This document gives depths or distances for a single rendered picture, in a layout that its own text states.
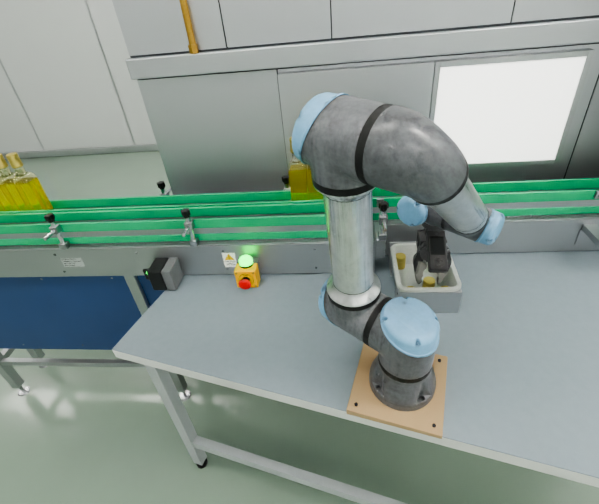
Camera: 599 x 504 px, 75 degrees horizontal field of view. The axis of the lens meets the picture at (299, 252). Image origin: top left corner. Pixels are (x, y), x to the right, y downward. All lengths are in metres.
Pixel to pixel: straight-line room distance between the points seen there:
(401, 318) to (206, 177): 0.97
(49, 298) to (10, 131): 4.28
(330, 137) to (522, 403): 0.75
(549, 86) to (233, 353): 1.20
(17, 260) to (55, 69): 3.77
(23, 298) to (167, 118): 0.92
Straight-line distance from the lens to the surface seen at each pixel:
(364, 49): 1.30
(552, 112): 1.49
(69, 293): 1.73
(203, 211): 1.34
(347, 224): 0.68
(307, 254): 1.25
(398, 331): 0.79
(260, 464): 1.54
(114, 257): 1.47
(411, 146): 0.53
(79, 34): 5.01
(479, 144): 1.44
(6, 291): 1.89
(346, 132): 0.56
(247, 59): 1.33
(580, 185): 1.53
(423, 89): 1.34
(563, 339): 1.22
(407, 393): 0.92
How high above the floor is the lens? 1.57
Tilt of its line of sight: 36 degrees down
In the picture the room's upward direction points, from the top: 6 degrees counter-clockwise
